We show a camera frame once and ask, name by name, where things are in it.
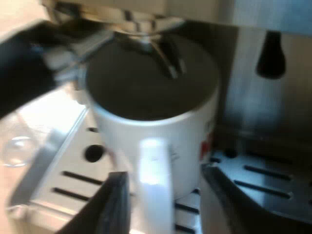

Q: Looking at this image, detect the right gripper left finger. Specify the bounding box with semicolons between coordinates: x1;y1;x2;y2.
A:
64;170;131;234

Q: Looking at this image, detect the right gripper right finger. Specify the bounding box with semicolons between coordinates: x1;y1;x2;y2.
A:
199;162;277;234

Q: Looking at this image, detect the white mug with red and black print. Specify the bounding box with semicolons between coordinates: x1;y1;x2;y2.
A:
84;42;220;234

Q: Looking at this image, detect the steel espresso machine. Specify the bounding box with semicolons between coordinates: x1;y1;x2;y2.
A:
7;0;312;234

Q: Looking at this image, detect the clear measuring glass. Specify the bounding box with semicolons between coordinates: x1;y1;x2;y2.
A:
1;113;63;169

